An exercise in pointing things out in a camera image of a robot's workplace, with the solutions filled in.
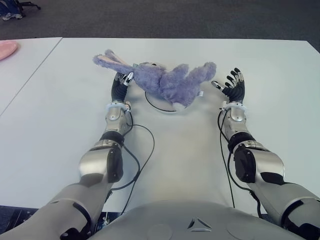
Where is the silver robot torso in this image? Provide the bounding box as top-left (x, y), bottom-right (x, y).
top-left (92, 199), bottom-right (301, 240)

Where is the white plate with black rim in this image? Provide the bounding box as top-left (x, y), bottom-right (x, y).
top-left (144, 91), bottom-right (180, 115)

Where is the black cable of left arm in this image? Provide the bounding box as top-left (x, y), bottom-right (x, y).
top-left (107, 112), bottom-right (156, 216)

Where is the pink plate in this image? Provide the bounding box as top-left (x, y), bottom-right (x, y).
top-left (0, 41), bottom-right (19, 61)

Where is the white sneaker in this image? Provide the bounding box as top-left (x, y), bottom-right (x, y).
top-left (2, 13), bottom-right (24, 21)

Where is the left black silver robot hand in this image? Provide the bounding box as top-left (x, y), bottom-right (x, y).
top-left (110, 71), bottom-right (135, 103)

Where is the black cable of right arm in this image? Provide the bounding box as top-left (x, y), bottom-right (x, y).
top-left (218, 109), bottom-right (236, 209)

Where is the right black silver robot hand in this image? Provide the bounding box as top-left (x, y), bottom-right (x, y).
top-left (211, 66), bottom-right (246, 104)

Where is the blue jeans leg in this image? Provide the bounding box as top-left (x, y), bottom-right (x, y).
top-left (0, 0), bottom-right (21, 15)

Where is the purple plush bunny doll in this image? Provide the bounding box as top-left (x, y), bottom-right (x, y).
top-left (92, 48), bottom-right (217, 112)

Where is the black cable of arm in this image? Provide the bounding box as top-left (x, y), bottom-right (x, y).
top-left (218, 109), bottom-right (236, 209)
top-left (107, 112), bottom-right (156, 216)

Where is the black office chair base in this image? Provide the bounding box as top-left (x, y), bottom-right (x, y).
top-left (14, 0), bottom-right (42, 11)

